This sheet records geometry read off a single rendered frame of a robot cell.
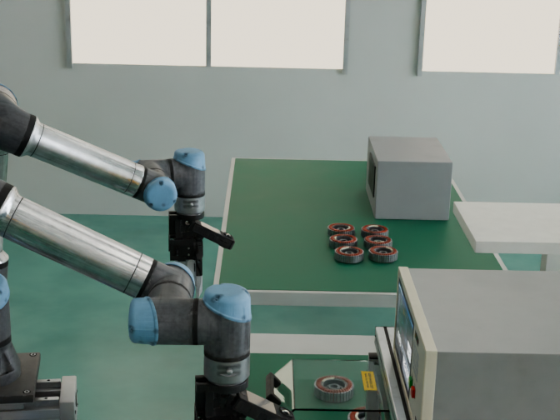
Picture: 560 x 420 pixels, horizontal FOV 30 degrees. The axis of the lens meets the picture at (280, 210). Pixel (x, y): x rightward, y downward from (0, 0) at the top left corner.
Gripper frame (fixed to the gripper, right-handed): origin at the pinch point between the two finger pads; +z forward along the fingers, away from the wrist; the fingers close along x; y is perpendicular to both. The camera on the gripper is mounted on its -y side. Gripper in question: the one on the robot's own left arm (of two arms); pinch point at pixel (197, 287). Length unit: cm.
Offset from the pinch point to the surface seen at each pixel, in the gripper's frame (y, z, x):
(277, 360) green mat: -27, 40, -39
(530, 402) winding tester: -56, -7, 79
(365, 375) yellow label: -35, 9, 35
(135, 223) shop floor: 10, 115, -401
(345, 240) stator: -69, 38, -139
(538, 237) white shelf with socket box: -95, -5, -15
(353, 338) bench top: -53, 40, -53
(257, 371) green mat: -20, 40, -33
